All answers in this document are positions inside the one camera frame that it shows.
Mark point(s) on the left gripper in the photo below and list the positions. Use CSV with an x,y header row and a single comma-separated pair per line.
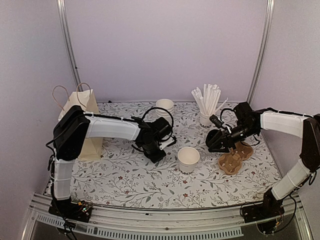
x,y
157,158

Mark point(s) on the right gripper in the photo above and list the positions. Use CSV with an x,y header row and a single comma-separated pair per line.
x,y
227,140

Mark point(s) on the brown cardboard cup carrier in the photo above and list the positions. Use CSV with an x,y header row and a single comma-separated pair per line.
x,y
231,162

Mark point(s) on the stack of white paper cups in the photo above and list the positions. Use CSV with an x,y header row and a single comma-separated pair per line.
x,y
163,107

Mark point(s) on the stack of black lids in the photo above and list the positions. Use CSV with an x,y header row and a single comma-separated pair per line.
x,y
211,135

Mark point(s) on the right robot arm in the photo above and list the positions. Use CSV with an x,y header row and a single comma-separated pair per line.
x,y
301,139

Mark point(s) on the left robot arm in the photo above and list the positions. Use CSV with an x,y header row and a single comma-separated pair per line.
x,y
77,125

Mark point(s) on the white cup holding straws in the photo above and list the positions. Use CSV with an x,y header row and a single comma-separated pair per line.
x,y
205,121

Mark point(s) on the bundle of wrapped white straws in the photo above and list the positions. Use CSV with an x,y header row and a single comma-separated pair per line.
x,y
208,98

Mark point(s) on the floral table mat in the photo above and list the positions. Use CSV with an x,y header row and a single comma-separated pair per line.
x,y
125,177

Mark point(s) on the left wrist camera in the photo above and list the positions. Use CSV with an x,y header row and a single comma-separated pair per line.
x,y
171,141

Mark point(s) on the aluminium front rail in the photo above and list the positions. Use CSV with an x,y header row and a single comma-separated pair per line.
x,y
116,223

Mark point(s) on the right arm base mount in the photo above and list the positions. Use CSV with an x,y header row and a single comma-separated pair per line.
x,y
269,208

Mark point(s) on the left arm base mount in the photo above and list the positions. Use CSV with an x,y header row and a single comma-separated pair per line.
x,y
80,211

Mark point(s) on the right aluminium frame post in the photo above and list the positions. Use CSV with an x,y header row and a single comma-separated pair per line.
x,y
270,4

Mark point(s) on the aluminium frame post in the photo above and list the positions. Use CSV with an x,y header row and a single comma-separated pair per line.
x,y
270,4
61,7

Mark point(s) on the left aluminium frame post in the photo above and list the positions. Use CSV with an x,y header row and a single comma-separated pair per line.
x,y
61,7

